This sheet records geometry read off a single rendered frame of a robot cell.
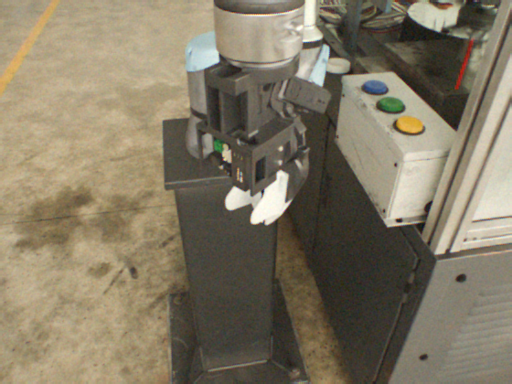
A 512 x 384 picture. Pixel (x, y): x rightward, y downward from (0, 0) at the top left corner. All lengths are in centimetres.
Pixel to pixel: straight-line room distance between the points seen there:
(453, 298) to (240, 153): 61
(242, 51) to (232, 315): 92
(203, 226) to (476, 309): 57
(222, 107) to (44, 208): 178
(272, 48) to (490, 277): 66
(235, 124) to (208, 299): 78
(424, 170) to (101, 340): 118
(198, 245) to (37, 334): 82
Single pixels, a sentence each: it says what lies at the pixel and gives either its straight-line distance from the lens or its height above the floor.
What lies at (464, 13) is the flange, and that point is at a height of 96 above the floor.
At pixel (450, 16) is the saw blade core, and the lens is 113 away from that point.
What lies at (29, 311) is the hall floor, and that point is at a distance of 172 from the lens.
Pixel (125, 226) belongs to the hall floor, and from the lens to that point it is 189.
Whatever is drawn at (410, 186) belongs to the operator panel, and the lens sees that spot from 72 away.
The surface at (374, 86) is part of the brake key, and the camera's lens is 83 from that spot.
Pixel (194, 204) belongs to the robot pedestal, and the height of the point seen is 67.
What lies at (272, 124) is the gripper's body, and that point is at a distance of 40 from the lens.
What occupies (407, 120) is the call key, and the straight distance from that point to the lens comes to 74.
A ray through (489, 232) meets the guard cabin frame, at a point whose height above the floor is 78.
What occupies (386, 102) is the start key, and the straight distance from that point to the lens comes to 78.
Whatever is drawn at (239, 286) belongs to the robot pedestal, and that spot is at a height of 39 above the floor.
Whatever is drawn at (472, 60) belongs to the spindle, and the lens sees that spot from 116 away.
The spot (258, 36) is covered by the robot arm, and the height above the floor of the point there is 114.
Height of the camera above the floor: 125
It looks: 39 degrees down
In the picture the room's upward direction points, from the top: straight up
